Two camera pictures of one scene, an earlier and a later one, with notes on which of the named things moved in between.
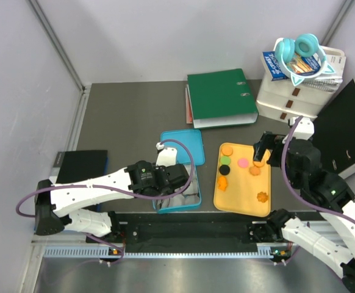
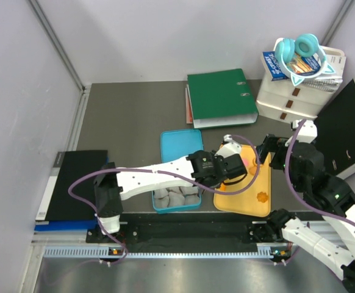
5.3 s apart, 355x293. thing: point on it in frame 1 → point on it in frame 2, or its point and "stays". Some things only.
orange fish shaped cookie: x=222 y=182 stays
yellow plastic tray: x=242 y=185 stays
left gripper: x=158 y=167 → x=215 y=156
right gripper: x=268 y=141 stays
